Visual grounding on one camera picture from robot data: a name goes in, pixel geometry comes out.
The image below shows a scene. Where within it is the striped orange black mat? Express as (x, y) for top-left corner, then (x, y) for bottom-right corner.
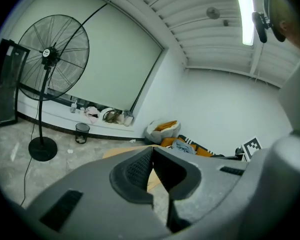
(161, 134), (226, 158)

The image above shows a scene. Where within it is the white bag with orange cloth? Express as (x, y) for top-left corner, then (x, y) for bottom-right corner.
(143, 120), (182, 145)

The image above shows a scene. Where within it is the pink cloth bundle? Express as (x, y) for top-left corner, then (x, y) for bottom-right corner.
(83, 105), (102, 124)

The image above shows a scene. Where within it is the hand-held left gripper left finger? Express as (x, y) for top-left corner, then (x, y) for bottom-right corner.
(109, 145), (155, 205)

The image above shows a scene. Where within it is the person's white shirt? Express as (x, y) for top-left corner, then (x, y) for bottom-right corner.
(278, 43), (300, 137)

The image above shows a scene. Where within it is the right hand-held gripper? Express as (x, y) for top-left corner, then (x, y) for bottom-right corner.
(234, 136), (263, 163)

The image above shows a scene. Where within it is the black head-mounted camera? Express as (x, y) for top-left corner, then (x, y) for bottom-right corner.
(251, 11), (273, 44)

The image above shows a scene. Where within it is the white tote bag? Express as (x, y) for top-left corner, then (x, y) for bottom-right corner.
(123, 110), (135, 127)

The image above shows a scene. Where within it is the long ceiling light tube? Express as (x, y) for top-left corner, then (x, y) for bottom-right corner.
(232, 0), (256, 47)

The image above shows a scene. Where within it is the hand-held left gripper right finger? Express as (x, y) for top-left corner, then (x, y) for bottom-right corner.
(153, 146), (202, 234)

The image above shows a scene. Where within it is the black standing pedestal fan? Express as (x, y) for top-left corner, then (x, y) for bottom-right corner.
(16, 14), (91, 163)

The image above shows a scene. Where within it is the blue grey cloth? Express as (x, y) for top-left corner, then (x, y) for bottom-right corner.
(171, 139), (197, 155)

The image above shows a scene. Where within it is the person's head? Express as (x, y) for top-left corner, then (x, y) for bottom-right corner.
(263, 0), (300, 51)

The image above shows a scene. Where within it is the black fan power cable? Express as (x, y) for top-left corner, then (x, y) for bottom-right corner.
(19, 100), (41, 207)

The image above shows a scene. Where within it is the round ceiling fixture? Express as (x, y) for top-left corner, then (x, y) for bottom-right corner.
(206, 6), (221, 20)

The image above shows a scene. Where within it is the black glass-door cabinet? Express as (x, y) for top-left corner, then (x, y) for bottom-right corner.
(0, 38), (31, 128)

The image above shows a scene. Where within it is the orange cushion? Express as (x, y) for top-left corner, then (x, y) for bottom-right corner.
(153, 120), (178, 132)

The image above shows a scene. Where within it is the beige handbag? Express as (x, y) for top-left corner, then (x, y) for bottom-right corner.
(101, 108), (125, 125)

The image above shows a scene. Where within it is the black wire mesh waste bin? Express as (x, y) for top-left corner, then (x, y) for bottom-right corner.
(75, 123), (91, 145)

